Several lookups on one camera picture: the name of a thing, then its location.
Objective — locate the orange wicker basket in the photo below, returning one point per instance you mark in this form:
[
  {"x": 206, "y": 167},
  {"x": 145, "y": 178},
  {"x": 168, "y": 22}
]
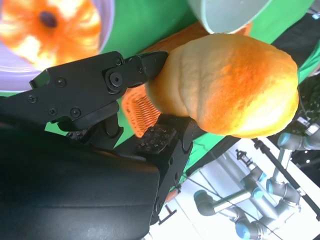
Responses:
[{"x": 142, "y": 115}]

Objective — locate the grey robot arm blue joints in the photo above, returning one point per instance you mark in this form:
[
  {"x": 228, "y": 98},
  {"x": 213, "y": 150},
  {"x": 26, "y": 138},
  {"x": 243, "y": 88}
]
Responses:
[
  {"x": 292, "y": 141},
  {"x": 275, "y": 200}
]

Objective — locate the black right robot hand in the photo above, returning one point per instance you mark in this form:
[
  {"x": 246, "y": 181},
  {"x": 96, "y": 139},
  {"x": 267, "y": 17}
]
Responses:
[{"x": 75, "y": 187}]

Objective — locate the black cloth backdrop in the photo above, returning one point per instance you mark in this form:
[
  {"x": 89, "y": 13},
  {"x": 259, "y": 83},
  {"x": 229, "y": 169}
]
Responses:
[{"x": 295, "y": 37}]

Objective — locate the green cloth on neighbouring table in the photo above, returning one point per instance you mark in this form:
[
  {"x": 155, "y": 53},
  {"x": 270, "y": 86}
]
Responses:
[{"x": 307, "y": 67}]

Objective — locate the orange striped bread roll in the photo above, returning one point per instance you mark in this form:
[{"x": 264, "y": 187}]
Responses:
[
  {"x": 50, "y": 30},
  {"x": 225, "y": 85}
]

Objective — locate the pale grey round bowl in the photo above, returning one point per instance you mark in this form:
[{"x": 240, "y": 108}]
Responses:
[{"x": 225, "y": 15}]

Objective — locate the green tablecloth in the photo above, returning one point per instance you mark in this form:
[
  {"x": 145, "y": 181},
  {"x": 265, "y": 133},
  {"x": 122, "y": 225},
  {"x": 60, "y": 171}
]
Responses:
[{"x": 150, "y": 22}]

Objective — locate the white round plate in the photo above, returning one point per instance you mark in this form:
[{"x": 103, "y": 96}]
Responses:
[{"x": 107, "y": 20}]

